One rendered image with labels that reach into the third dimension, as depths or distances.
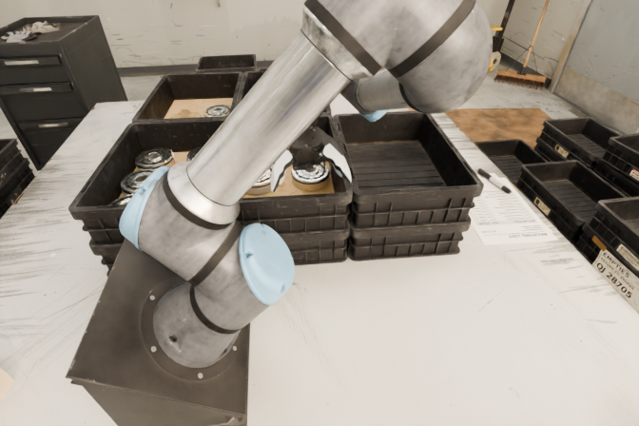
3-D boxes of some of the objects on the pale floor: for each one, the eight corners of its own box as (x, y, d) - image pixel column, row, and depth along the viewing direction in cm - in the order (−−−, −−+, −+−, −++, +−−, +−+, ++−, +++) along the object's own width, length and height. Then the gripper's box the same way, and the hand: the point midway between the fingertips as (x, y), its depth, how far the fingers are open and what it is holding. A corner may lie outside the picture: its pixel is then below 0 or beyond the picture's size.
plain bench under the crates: (572, 514, 105) (745, 422, 63) (-22, 644, 87) (-349, 637, 44) (398, 188, 231) (416, 84, 189) (141, 212, 212) (96, 103, 170)
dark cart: (119, 181, 237) (59, 40, 183) (46, 186, 232) (-38, 44, 177) (141, 137, 284) (98, 14, 230) (81, 141, 279) (23, 17, 225)
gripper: (345, 124, 84) (360, 197, 74) (262, 134, 83) (266, 209, 73) (346, 97, 76) (363, 174, 66) (255, 108, 76) (258, 187, 66)
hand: (311, 185), depth 67 cm, fingers open, 14 cm apart
